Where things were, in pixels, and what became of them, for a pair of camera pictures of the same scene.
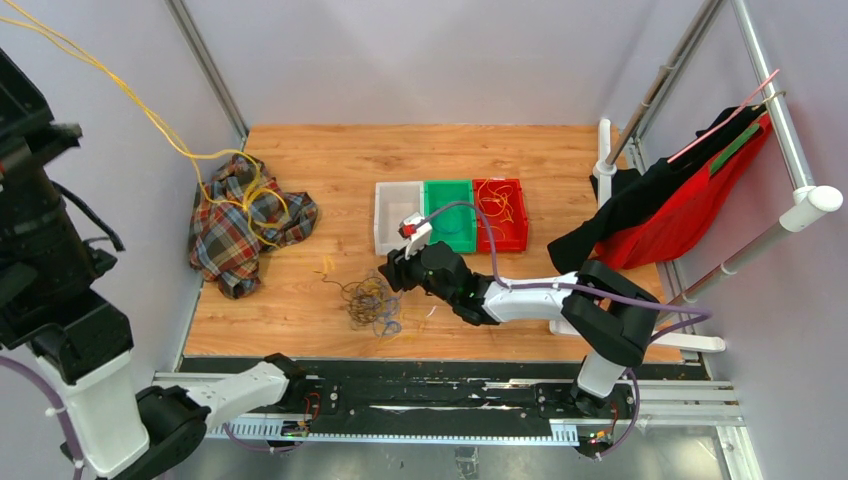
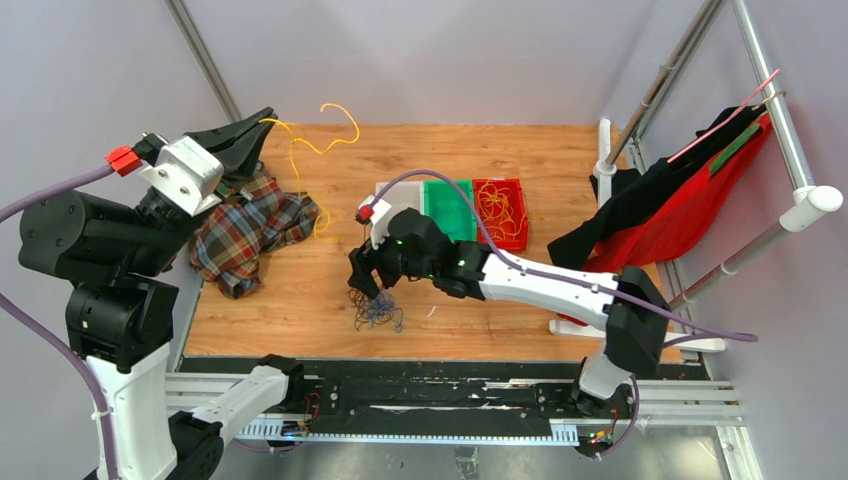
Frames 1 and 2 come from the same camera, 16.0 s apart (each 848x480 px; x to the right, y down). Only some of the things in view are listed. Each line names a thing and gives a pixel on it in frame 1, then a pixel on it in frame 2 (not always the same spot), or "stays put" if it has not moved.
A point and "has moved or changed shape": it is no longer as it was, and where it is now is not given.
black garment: (634, 190) stays put
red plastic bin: (503, 201) stays put
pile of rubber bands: (375, 304) has moved or changed shape
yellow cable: (229, 177) to (295, 141)
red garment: (686, 224) stays put
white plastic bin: (395, 202) stays put
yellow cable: (495, 201) has moved or changed shape
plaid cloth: (240, 214) stays put
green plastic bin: (456, 227) stays put
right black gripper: (397, 271) to (362, 267)
